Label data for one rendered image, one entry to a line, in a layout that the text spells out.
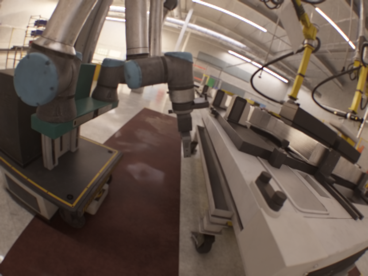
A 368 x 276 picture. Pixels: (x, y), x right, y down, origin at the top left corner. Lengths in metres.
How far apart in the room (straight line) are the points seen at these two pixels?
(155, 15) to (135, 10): 0.39
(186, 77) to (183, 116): 0.13
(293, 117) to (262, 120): 0.22
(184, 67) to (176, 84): 0.06
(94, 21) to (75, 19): 0.58
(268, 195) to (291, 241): 0.10
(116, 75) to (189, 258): 1.27
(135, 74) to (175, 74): 0.12
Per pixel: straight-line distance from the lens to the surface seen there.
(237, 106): 0.83
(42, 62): 0.47
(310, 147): 0.81
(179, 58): 0.50
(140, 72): 0.48
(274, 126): 1.08
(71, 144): 1.24
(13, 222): 1.31
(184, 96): 0.52
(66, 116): 0.69
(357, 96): 1.77
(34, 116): 0.75
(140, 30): 0.62
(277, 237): 0.30
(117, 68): 1.06
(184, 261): 1.18
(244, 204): 0.39
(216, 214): 0.98
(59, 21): 0.51
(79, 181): 1.01
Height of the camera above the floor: 1.00
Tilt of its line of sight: 20 degrees down
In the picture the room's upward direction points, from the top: 20 degrees clockwise
